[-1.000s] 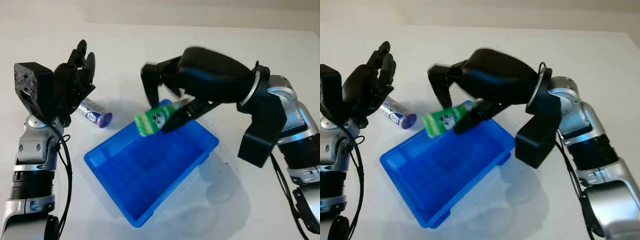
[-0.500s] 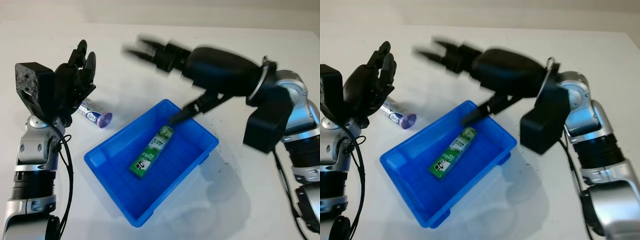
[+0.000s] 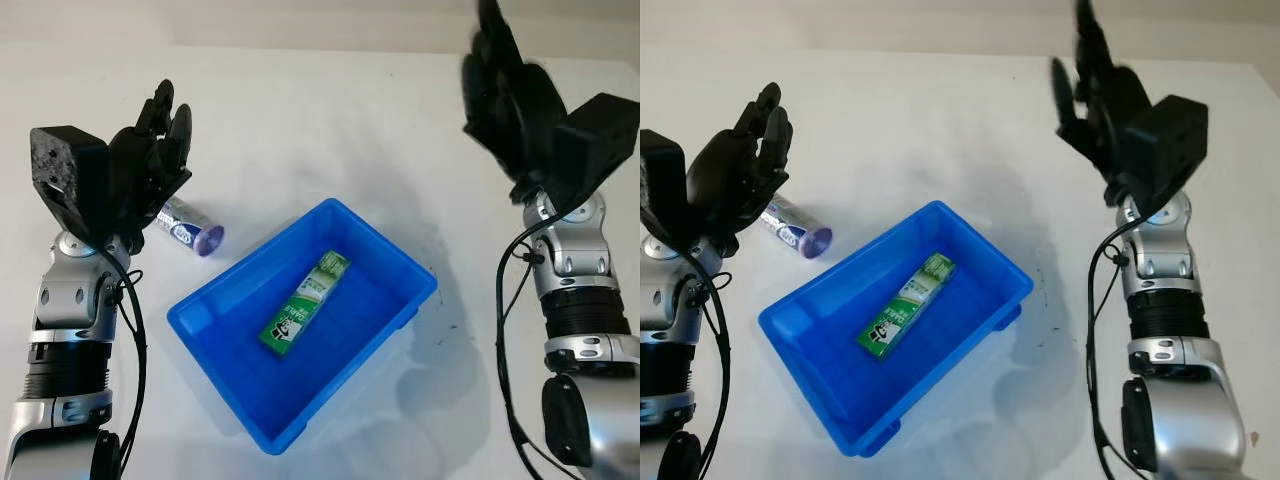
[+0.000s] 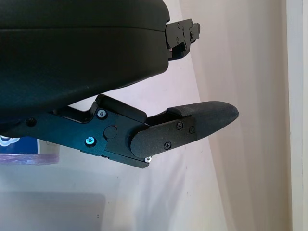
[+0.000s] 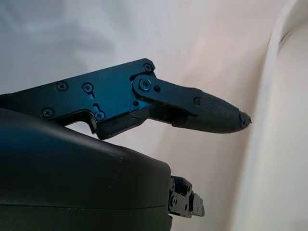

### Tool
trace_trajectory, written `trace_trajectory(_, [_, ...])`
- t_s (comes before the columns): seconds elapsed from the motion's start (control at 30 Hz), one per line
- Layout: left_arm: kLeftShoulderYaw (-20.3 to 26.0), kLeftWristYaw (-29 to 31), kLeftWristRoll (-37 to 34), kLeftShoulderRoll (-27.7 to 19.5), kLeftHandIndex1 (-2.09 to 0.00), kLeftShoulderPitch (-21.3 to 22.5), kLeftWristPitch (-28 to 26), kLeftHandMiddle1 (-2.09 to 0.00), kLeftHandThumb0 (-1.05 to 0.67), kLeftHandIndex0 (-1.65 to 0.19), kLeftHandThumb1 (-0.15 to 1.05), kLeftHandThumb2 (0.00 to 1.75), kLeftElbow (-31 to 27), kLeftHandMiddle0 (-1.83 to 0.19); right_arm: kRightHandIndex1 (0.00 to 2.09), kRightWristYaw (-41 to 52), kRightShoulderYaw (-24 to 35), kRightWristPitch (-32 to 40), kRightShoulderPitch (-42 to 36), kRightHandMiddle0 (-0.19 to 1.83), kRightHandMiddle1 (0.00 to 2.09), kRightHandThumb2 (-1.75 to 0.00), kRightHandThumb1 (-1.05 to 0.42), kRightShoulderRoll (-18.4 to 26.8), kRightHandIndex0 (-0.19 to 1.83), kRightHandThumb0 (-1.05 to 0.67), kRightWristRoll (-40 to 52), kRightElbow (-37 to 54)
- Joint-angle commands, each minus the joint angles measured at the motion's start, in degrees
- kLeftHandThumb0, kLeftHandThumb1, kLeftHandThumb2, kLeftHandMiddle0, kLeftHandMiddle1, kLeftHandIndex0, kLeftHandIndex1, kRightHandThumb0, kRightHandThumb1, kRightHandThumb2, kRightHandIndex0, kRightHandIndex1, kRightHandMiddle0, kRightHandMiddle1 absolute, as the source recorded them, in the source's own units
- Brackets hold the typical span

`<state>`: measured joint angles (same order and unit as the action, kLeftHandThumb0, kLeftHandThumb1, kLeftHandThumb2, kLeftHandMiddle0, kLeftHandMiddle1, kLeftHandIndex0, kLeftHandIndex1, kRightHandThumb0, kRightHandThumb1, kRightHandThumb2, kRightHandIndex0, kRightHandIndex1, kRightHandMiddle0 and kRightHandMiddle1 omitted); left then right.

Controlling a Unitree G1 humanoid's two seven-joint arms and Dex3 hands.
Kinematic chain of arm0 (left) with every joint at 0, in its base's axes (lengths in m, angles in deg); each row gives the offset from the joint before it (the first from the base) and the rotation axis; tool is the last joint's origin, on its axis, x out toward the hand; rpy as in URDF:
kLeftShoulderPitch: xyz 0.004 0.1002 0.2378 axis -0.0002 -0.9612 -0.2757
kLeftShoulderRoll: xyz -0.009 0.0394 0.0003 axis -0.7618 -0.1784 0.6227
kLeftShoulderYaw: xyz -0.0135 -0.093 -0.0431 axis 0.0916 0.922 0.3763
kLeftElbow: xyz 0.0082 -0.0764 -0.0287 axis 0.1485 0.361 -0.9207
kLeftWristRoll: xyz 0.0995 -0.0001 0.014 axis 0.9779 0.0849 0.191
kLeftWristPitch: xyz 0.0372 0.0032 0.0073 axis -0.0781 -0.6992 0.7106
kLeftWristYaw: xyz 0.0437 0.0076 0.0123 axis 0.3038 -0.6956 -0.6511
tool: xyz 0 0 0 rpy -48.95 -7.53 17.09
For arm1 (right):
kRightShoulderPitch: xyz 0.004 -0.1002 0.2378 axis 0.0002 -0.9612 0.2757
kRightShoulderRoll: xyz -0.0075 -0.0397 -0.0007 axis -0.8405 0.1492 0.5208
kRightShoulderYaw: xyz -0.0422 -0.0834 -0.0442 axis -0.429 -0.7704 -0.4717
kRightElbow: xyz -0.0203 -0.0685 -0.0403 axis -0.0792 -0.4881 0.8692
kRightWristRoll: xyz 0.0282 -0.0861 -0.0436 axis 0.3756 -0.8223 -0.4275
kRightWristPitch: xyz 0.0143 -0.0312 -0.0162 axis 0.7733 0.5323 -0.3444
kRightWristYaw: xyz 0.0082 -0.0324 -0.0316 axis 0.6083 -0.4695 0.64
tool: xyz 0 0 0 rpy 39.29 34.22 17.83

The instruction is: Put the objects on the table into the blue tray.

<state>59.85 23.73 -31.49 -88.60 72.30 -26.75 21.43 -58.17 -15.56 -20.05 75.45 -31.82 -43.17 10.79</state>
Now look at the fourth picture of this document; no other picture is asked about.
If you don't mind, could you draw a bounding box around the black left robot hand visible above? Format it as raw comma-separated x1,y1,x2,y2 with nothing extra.
0,0,240,169

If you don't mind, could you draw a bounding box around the silver tube with purple cap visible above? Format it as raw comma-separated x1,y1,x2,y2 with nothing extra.
0,134,61,166

